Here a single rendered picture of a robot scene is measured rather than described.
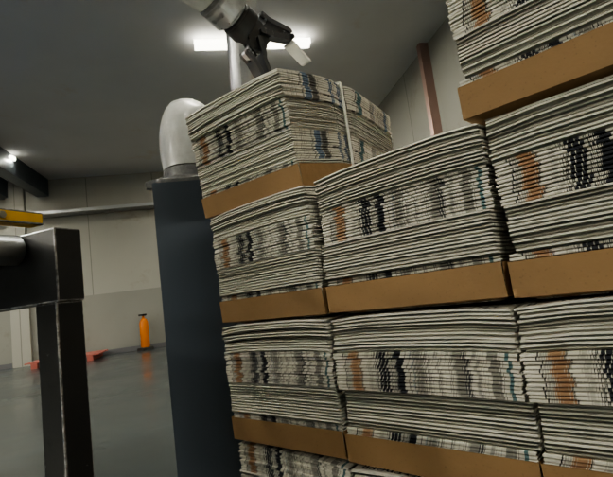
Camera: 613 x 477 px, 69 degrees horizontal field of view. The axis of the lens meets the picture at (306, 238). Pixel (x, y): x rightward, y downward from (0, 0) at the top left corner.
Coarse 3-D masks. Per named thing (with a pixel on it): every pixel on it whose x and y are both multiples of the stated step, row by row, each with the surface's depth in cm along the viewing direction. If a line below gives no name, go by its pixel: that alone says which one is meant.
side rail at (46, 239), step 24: (24, 240) 75; (48, 240) 73; (72, 240) 75; (24, 264) 75; (48, 264) 72; (72, 264) 74; (0, 288) 77; (24, 288) 74; (48, 288) 72; (72, 288) 73
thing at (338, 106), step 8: (336, 88) 94; (344, 88) 98; (336, 96) 94; (344, 96) 97; (336, 104) 93; (352, 104) 98; (336, 112) 93; (336, 120) 93; (344, 120) 96; (352, 120) 98; (344, 128) 95; (352, 128) 97; (344, 136) 95; (352, 136) 97; (344, 144) 94; (352, 144) 97; (344, 152) 94; (344, 160) 93
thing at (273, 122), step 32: (224, 96) 90; (256, 96) 84; (288, 96) 82; (320, 96) 89; (192, 128) 97; (224, 128) 92; (256, 128) 86; (288, 128) 82; (320, 128) 88; (224, 160) 93; (256, 160) 87; (288, 160) 82; (320, 160) 86
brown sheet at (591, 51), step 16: (592, 32) 48; (608, 32) 47; (560, 48) 50; (576, 48) 49; (592, 48) 48; (608, 48) 47; (512, 64) 53; (528, 64) 52; (544, 64) 51; (560, 64) 50; (576, 64) 49; (592, 64) 48; (608, 64) 47; (480, 80) 56; (496, 80) 55; (512, 80) 53; (528, 80) 52; (544, 80) 51; (560, 80) 50; (464, 96) 58; (480, 96) 56; (496, 96) 55; (512, 96) 54; (464, 112) 58; (480, 112) 56
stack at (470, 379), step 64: (512, 128) 54; (576, 128) 49; (320, 192) 74; (384, 192) 66; (448, 192) 60; (512, 192) 54; (576, 192) 49; (256, 256) 85; (320, 256) 75; (384, 256) 66; (448, 256) 59; (512, 256) 54; (256, 320) 87; (320, 320) 74; (384, 320) 65; (448, 320) 59; (512, 320) 53; (576, 320) 49; (256, 384) 85; (320, 384) 74; (384, 384) 65; (448, 384) 59; (512, 384) 53; (576, 384) 48; (256, 448) 86; (448, 448) 59; (512, 448) 54; (576, 448) 49
